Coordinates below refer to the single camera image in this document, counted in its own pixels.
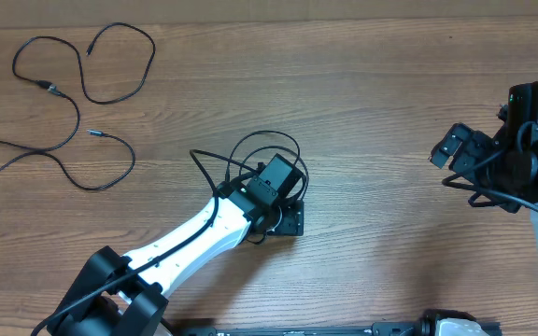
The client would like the black cable with long plug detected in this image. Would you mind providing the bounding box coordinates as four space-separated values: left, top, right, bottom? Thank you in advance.
0 83 137 193

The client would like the black cable separated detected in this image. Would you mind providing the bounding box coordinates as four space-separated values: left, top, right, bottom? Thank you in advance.
11 21 157 105

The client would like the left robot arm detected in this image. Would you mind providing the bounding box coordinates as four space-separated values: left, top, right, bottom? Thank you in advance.
38 154 309 335

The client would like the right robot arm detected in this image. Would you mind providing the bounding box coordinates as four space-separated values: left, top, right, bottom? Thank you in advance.
429 81 538 253

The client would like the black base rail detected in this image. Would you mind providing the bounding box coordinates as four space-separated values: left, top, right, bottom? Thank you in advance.
170 307 503 336

